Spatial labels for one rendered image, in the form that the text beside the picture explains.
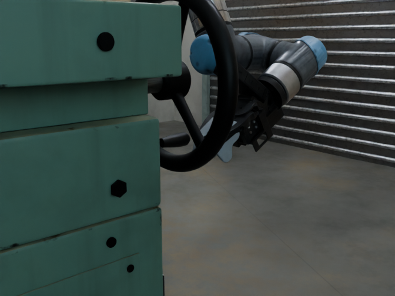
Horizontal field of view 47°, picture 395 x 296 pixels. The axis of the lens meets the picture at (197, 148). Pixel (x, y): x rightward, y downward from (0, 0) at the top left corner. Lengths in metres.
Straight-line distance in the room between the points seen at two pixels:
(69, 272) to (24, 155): 0.11
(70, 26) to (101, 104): 0.10
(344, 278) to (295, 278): 0.18
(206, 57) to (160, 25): 0.47
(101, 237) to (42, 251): 0.05
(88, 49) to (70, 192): 0.12
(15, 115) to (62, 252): 0.12
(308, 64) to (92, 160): 0.59
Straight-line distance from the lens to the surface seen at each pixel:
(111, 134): 0.40
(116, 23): 0.36
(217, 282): 1.74
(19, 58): 0.33
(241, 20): 4.14
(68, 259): 0.42
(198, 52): 0.86
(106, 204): 0.42
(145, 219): 0.45
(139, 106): 0.44
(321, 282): 1.80
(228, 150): 0.79
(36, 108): 0.39
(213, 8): 0.63
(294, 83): 0.88
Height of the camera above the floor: 0.87
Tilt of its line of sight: 14 degrees down
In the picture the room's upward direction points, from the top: straight up
